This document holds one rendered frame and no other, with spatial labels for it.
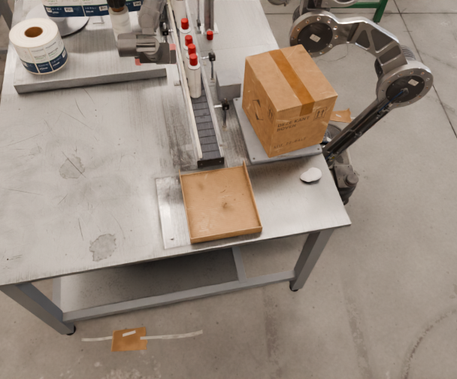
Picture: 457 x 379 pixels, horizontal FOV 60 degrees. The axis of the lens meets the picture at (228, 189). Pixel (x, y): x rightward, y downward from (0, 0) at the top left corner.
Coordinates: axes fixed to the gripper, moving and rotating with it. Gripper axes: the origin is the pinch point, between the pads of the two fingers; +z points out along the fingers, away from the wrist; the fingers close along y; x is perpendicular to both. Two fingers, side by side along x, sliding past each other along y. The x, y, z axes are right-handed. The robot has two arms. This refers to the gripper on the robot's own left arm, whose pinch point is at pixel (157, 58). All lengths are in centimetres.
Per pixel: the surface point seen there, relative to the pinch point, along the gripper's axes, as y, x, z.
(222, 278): -20, 98, 44
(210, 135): -17.7, 27.8, 15.6
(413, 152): -156, 43, 120
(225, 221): -21, 59, -4
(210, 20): -20, -31, 63
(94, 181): 28, 44, 8
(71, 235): 33, 61, -6
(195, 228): -11, 61, -6
